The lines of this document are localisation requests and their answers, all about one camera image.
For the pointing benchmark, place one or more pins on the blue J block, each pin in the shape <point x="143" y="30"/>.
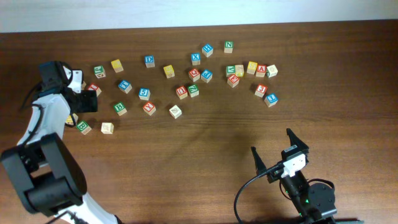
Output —
<point x="271" y="100"/>

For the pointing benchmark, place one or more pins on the green N block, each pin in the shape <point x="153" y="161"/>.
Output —
<point x="228" y="47"/>

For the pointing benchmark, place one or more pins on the blue D block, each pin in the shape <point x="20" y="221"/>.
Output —
<point x="149" y="61"/>

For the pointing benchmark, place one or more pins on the plain leaf block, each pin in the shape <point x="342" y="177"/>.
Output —
<point x="175" y="111"/>

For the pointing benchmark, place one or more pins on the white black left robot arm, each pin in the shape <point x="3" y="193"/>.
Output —
<point x="43" y="172"/>

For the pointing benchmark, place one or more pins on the blue H block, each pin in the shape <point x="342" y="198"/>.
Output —
<point x="207" y="50"/>

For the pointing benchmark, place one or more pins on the green V block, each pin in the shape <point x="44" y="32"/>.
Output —
<point x="230" y="69"/>

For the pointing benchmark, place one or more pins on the yellow S block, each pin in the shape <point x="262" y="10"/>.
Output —
<point x="169" y="71"/>

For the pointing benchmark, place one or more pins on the green Z block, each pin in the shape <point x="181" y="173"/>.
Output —
<point x="193" y="91"/>

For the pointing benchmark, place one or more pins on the green B block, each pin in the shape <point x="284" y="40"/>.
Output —
<point x="120" y="108"/>

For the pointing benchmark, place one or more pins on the red E block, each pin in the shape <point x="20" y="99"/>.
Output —
<point x="233" y="80"/>

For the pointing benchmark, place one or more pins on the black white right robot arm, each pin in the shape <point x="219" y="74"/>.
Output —
<point x="313" y="199"/>

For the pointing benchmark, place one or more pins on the green E block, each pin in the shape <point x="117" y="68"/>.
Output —
<point x="83" y="127"/>

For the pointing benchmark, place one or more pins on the red 3 block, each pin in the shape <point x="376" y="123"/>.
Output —
<point x="260" y="90"/>

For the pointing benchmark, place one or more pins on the blue T block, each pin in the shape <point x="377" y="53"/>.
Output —
<point x="125" y="86"/>

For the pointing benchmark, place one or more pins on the plain block yellow side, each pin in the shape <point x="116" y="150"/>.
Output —
<point x="239" y="70"/>

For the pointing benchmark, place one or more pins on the plain block green side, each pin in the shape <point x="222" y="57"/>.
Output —
<point x="271" y="71"/>

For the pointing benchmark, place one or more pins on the plain picture block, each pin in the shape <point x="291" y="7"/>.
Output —
<point x="107" y="128"/>

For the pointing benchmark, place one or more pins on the blue P block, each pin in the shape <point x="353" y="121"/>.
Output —
<point x="206" y="76"/>

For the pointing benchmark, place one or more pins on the yellow W block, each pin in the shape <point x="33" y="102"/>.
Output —
<point x="72" y="120"/>

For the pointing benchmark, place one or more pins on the red I block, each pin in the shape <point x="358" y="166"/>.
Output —
<point x="95" y="88"/>

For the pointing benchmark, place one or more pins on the red Y block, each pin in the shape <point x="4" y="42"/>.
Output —
<point x="149" y="108"/>

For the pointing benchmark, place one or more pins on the red Q block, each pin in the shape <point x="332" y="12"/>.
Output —
<point x="194" y="75"/>

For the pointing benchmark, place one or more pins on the green block with picture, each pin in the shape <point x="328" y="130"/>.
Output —
<point x="99" y="71"/>

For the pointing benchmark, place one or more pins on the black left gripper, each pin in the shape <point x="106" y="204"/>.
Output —
<point x="86" y="101"/>

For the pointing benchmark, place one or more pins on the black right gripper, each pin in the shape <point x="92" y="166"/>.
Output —
<point x="260" y="165"/>

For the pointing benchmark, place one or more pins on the yellow top block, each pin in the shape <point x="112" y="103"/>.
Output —
<point x="117" y="65"/>

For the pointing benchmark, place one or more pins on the red A block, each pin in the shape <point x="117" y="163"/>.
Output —
<point x="261" y="71"/>

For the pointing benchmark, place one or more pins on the blue 5 block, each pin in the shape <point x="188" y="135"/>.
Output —
<point x="144" y="94"/>

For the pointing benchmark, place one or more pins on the blue X block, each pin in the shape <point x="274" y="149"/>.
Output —
<point x="195" y="58"/>

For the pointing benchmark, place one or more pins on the red U block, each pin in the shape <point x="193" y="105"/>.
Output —
<point x="181" y="92"/>

